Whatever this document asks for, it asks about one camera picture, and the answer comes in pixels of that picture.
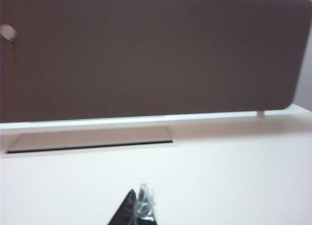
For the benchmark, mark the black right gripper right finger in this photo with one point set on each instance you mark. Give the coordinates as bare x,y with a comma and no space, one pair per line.
145,210

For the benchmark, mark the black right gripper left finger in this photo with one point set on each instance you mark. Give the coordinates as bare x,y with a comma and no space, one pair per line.
125,210

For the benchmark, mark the brown fabric desk divider panel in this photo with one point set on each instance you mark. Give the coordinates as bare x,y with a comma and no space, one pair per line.
151,54

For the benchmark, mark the white round adhesive hook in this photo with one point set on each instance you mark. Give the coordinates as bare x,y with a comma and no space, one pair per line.
7,31

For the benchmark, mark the white divider support bracket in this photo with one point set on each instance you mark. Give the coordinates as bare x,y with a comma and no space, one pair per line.
260,114

